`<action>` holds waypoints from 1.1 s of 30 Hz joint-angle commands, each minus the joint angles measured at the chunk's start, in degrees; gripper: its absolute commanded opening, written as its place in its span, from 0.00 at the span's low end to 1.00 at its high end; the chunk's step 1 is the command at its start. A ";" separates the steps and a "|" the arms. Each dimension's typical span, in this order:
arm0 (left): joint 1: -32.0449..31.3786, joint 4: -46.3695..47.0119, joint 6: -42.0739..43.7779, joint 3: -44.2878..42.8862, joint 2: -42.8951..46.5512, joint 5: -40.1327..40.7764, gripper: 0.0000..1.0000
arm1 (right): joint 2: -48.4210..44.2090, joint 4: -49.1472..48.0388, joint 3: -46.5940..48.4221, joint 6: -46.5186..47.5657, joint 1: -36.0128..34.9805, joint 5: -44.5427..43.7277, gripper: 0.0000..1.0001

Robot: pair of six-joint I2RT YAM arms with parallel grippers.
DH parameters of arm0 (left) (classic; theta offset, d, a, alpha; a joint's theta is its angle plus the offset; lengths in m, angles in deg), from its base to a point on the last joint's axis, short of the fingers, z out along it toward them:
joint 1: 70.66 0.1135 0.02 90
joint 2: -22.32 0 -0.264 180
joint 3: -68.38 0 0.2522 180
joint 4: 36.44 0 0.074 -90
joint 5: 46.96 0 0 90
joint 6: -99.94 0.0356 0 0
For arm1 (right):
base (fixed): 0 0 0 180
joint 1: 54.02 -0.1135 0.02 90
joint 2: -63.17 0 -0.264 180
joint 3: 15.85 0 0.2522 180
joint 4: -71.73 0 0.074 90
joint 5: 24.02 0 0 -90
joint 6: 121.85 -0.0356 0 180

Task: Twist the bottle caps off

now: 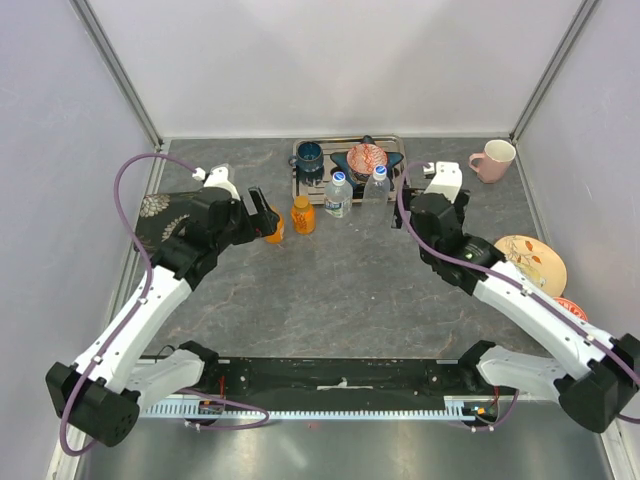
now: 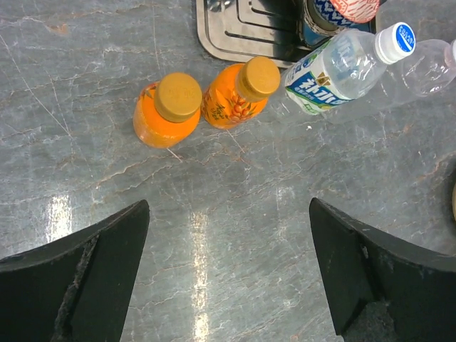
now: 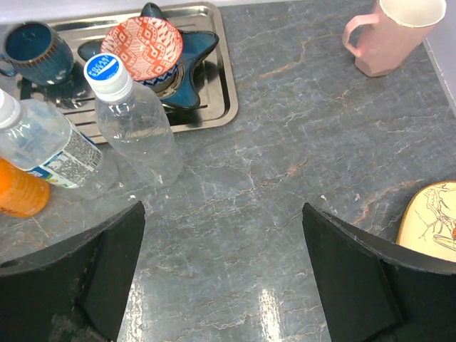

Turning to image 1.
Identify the clear unlabelled water bottle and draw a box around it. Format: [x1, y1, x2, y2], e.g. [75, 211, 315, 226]
[362, 171, 391, 227]

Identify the labelled water bottle blue cap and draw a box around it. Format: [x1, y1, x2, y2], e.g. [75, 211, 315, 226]
[324, 171, 353, 218]

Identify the white blue bottle cap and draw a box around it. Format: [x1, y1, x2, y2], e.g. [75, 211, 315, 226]
[372, 165, 387, 181]

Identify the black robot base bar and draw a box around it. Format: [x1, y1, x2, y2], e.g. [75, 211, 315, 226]
[204, 357, 493, 412]

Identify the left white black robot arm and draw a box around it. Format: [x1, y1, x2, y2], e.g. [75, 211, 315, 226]
[45, 187, 279, 447]

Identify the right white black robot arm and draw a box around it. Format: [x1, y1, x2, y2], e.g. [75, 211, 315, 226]
[394, 187, 639, 433]

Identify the orange juice bottle left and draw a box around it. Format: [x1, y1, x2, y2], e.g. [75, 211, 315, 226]
[265, 207, 285, 244]

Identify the orange juice bottle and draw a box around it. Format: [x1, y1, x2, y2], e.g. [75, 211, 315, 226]
[265, 207, 285, 244]
[291, 196, 315, 235]

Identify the orange juice bottle right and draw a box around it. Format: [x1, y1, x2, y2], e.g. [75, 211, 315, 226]
[291, 196, 315, 235]

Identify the black floral square plate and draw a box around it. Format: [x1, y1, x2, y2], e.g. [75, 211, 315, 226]
[135, 191, 197, 256]

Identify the blue star shaped dish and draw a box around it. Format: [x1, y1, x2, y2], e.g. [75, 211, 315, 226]
[330, 135, 404, 188]

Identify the red patterned small bowl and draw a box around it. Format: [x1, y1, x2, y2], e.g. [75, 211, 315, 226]
[346, 143, 388, 175]

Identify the dark blue ceramic mug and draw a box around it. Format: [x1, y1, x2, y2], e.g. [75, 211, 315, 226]
[288, 141, 324, 173]

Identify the silver metal tray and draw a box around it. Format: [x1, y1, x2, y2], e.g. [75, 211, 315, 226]
[288, 135, 406, 205]

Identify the pink ceramic mug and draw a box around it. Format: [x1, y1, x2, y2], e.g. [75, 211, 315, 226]
[468, 139, 516, 184]

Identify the beige bird painted plate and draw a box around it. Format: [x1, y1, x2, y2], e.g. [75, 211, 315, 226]
[494, 235, 568, 297]

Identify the red floral small bowl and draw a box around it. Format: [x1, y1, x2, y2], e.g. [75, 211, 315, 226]
[555, 297, 588, 322]

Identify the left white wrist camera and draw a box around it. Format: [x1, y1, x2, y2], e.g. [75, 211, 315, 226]
[192, 164, 240, 199]

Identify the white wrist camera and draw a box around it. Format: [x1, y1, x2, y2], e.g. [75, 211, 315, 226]
[422, 161, 463, 203]
[192, 164, 240, 199]

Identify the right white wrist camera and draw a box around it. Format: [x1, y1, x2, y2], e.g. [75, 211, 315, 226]
[422, 161, 463, 203]

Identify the white slotted cable duct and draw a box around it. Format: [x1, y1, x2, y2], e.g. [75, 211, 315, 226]
[140, 396, 475, 421]

